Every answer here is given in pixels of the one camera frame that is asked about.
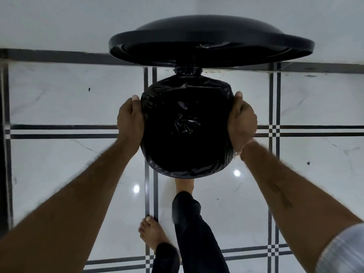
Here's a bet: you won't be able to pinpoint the person's right hand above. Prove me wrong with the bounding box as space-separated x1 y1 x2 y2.
227 91 258 155

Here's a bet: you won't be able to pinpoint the person's left hand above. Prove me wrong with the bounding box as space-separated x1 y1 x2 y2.
117 95 145 150

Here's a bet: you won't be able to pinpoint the black plastic trash bag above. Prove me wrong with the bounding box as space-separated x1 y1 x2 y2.
140 73 236 180

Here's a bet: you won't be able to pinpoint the black pedal bin with lid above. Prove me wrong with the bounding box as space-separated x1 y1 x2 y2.
108 15 316 76

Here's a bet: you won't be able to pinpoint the person's left forearm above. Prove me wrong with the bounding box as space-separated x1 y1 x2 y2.
0 139 143 273

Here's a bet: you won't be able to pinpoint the person's right forearm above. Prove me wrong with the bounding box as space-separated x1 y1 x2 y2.
240 139 364 273

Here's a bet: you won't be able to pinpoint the person's right foot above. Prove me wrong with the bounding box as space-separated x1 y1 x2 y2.
174 177 195 197

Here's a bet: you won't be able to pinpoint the person's foot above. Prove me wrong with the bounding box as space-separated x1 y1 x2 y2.
174 177 195 197
138 216 177 254

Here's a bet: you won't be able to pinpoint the person's left foot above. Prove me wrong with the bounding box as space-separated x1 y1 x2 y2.
138 216 177 254

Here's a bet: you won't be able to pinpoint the black trousers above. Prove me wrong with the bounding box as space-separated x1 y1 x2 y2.
151 191 230 273

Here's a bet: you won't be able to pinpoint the light striped shirt sleeve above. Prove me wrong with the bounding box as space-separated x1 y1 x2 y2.
315 223 364 273

